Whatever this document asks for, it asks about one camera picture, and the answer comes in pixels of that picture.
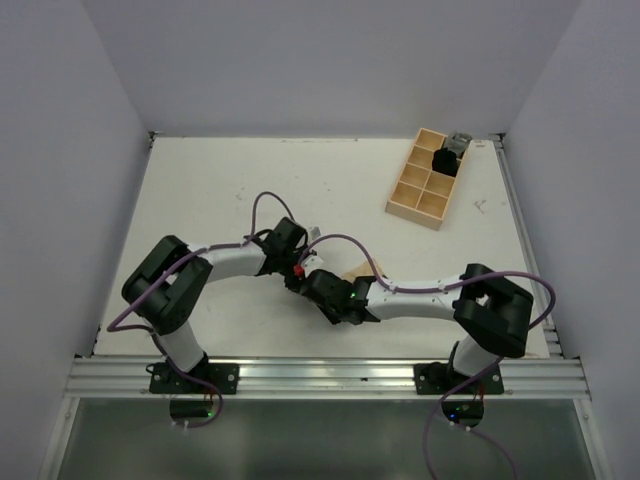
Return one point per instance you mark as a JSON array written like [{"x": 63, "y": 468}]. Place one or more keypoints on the beige underwear with navy trim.
[{"x": 366, "y": 269}]

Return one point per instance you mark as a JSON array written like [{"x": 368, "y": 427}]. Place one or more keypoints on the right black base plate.
[{"x": 437, "y": 378}]

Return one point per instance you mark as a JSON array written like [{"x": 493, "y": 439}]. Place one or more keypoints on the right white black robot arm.
[{"x": 493, "y": 311}]

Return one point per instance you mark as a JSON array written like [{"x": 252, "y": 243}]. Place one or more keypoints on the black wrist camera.
[
  {"x": 290, "y": 232},
  {"x": 320, "y": 283}
]

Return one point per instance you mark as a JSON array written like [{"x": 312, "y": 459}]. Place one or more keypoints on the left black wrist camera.
[{"x": 290, "y": 232}]

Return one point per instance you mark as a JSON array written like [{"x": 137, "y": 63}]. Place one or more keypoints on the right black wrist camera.
[{"x": 320, "y": 283}]

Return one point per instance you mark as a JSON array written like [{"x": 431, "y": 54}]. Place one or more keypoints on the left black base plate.
[{"x": 165, "y": 380}]

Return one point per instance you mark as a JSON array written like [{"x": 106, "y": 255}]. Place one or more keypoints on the aluminium rail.
[
  {"x": 129, "y": 377},
  {"x": 547, "y": 325}
]

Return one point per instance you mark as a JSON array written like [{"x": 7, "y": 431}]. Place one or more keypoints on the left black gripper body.
[{"x": 291, "y": 279}]

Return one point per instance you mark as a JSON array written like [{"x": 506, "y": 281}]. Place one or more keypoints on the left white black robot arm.
[{"x": 167, "y": 285}]

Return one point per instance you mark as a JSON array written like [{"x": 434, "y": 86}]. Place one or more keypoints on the aluminium front rail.
[{"x": 129, "y": 377}]

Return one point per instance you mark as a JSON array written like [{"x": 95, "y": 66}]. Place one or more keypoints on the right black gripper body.
[{"x": 331, "y": 313}]

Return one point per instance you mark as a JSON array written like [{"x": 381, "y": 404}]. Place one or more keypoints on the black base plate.
[
  {"x": 437, "y": 378},
  {"x": 165, "y": 380}
]

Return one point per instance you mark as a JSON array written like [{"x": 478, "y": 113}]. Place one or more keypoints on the aluminium right side rail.
[{"x": 547, "y": 325}]

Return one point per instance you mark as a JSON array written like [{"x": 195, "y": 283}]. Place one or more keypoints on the wooden compartment organizer box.
[{"x": 421, "y": 195}]

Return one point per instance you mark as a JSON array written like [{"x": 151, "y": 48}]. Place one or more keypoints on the rolled black garment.
[{"x": 445, "y": 162}]

